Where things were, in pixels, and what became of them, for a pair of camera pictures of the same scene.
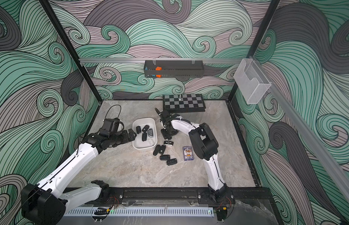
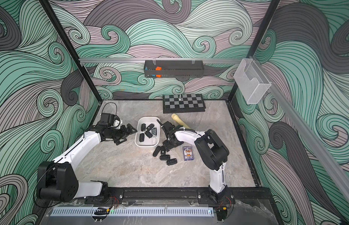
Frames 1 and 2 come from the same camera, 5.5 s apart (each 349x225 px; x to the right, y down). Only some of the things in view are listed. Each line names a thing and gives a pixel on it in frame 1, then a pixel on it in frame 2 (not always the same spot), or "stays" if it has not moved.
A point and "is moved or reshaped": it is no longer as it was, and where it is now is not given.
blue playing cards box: (187, 153) stays
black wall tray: (174, 68) stays
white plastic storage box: (145, 130) stays
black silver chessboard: (181, 103) stays
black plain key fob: (156, 150) stays
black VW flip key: (162, 149) stays
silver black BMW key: (150, 132) is moved or reshaped
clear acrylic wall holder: (251, 81) stays
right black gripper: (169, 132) to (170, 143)
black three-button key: (144, 137) is moved or reshaped
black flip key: (145, 128) is moved or reshaped
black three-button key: (171, 161) stays
